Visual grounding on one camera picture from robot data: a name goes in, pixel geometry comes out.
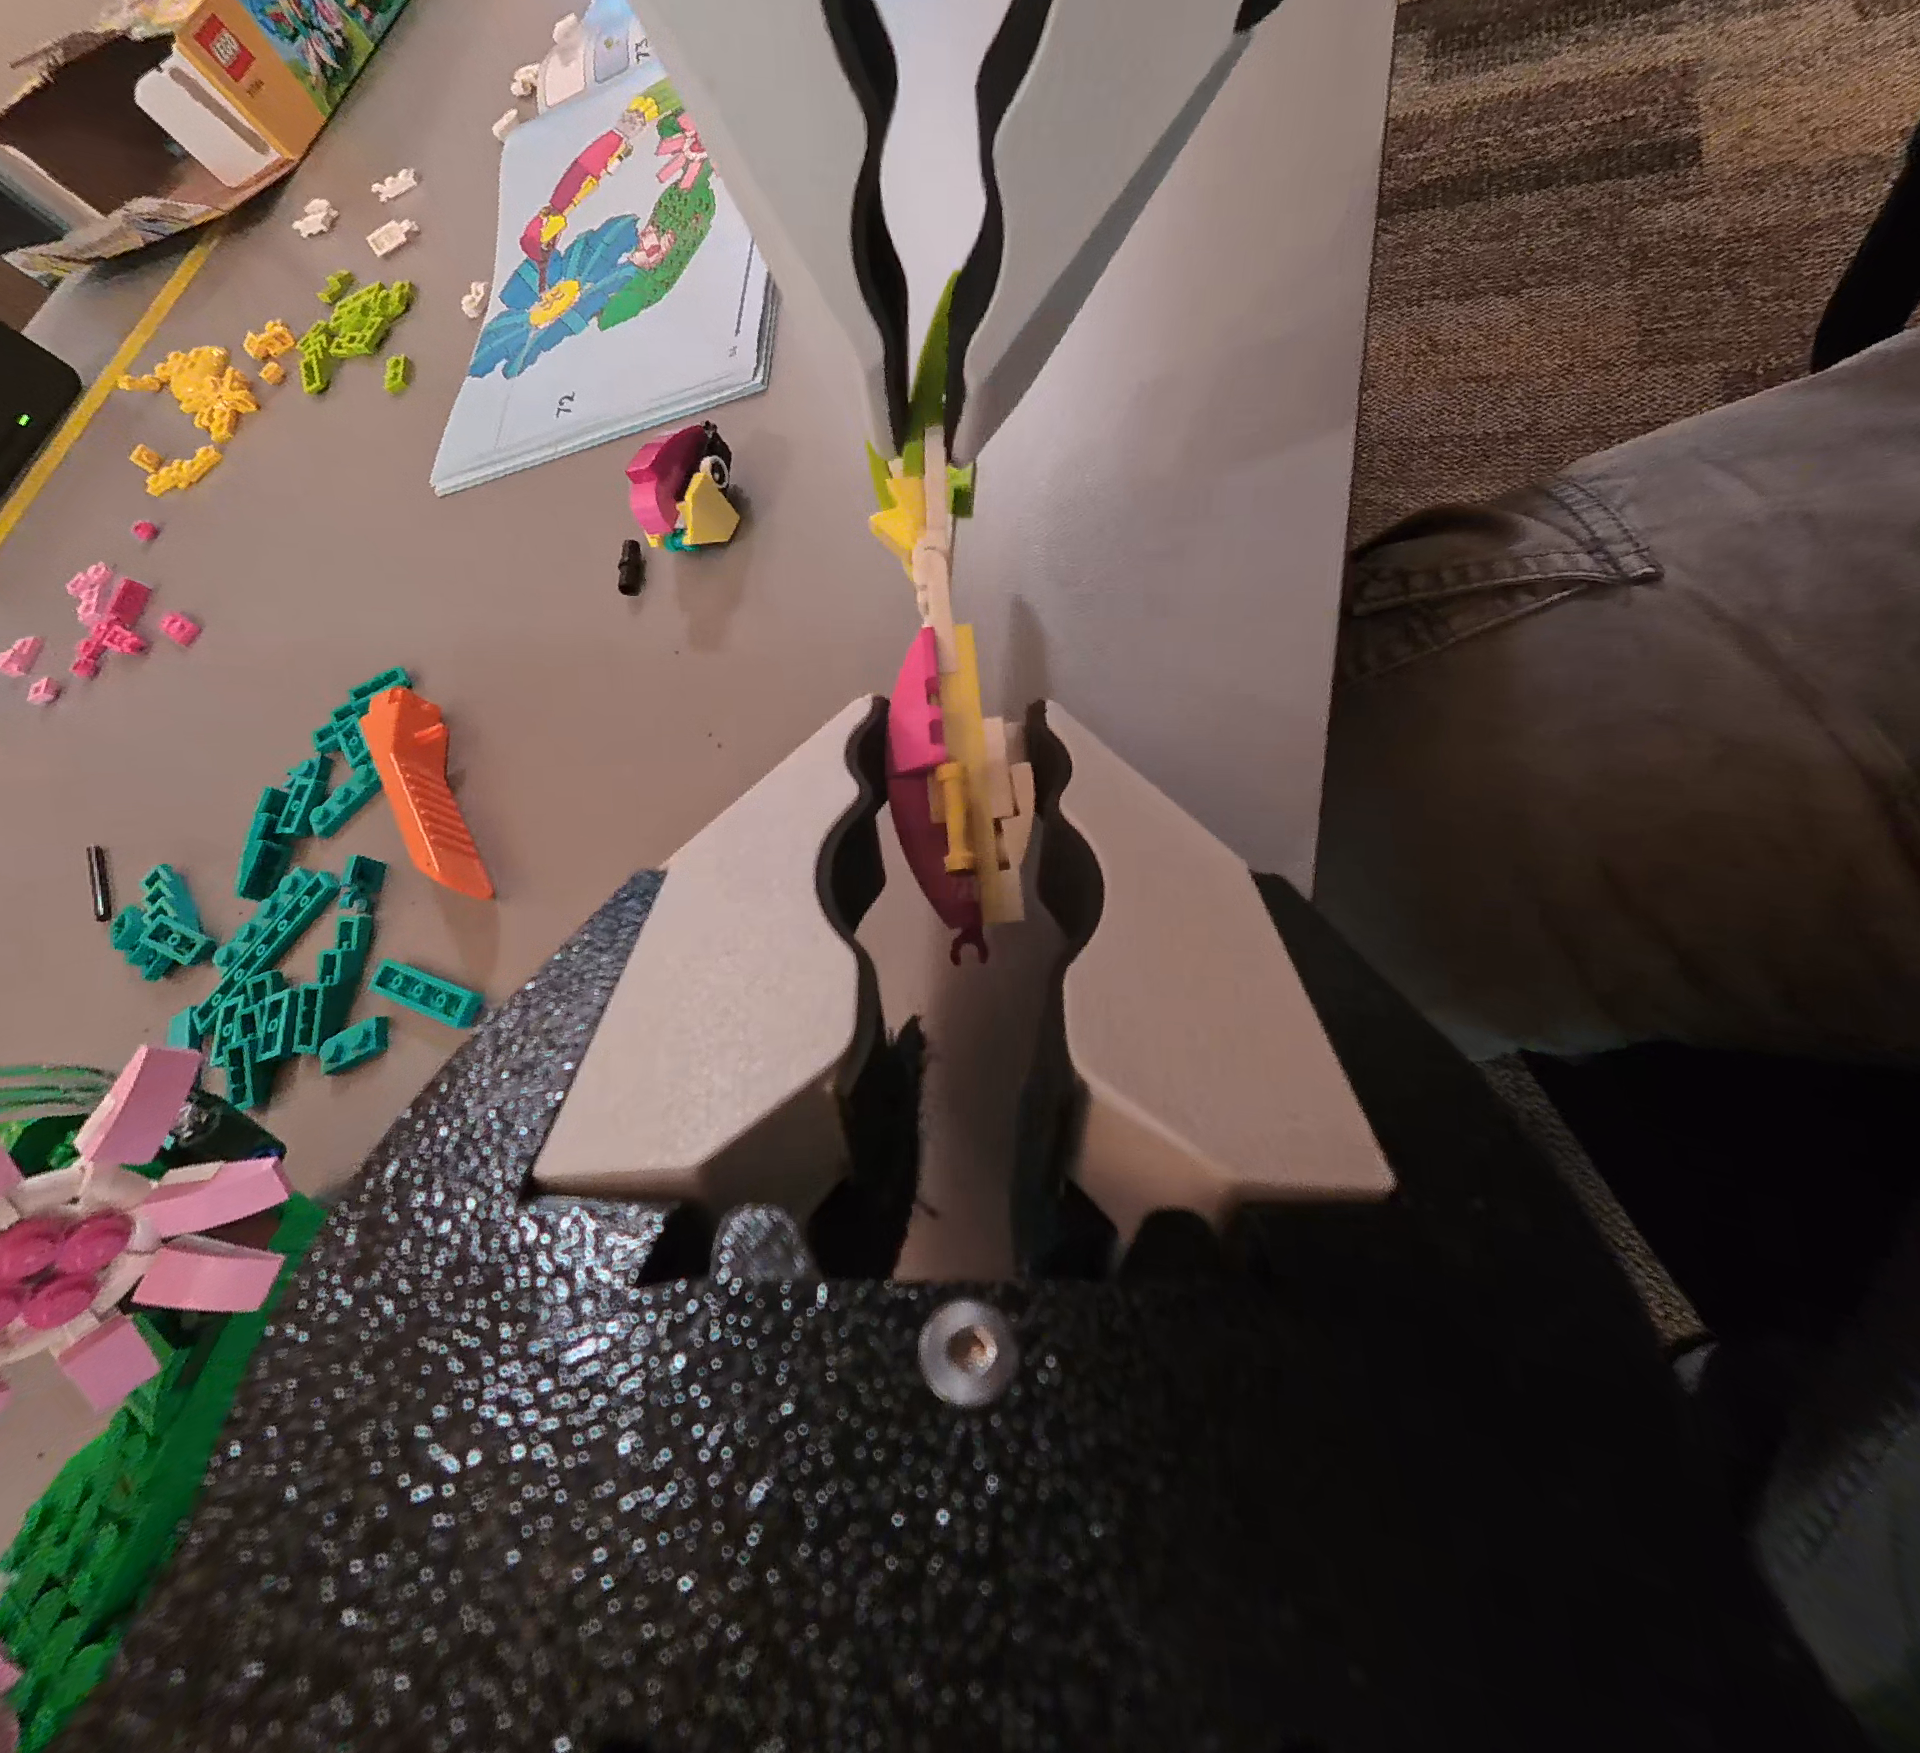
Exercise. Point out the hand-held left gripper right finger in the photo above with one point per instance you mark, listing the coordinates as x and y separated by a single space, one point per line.
1201 1032

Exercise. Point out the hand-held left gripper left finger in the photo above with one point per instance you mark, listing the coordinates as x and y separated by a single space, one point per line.
705 1017

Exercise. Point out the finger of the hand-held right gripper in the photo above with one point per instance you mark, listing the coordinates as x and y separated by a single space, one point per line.
1126 13
734 13

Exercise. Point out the magenta yellow lego assembly with leaves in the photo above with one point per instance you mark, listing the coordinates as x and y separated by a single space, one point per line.
917 762

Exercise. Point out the lego instruction booklet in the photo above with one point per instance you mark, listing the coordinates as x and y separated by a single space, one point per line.
630 327

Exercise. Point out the scattered white lego pieces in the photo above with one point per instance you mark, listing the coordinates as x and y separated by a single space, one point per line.
396 235

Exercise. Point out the pile of teal lego bricks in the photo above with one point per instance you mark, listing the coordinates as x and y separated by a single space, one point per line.
276 943

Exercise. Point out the small black lego pin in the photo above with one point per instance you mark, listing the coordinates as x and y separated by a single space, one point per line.
630 567

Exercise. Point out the magenta lego bird yellow beak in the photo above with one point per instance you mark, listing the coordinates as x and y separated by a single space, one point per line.
669 486

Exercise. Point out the pile of lime lego bricks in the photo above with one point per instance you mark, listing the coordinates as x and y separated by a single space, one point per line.
354 327

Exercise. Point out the black lego axle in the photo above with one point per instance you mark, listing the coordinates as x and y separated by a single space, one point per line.
99 883

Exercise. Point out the pile of yellow lego bricks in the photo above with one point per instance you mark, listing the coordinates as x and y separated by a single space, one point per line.
203 388

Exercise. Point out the pile of pink lego bricks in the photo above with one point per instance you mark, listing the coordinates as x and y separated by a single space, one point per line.
114 613

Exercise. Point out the lego flower model green base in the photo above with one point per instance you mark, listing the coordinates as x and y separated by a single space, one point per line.
89 1528

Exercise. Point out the orange brick separator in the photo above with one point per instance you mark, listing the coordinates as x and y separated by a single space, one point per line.
429 793

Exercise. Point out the person's grey trouser leg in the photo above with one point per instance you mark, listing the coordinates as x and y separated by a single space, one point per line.
1650 733
1845 1514

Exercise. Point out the yellow tape strip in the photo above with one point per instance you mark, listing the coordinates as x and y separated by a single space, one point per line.
105 389

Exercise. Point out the black chair base part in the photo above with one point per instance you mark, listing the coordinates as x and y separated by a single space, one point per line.
1876 283

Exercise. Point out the black box with green lights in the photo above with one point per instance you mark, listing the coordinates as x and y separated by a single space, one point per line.
31 395

